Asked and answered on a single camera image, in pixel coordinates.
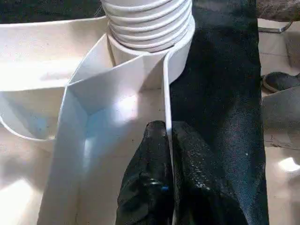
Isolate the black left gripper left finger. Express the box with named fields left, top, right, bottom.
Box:
left=116, top=120, right=176, bottom=225

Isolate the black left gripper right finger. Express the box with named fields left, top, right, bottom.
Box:
left=172, top=120, right=247, bottom=225

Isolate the white plastic table leg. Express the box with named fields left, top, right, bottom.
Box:
left=101, top=0, right=195, bottom=53

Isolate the white plastic table top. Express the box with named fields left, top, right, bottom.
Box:
left=0, top=16, right=196, bottom=225

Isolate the black table mat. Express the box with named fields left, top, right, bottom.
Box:
left=0, top=0, right=270, bottom=225

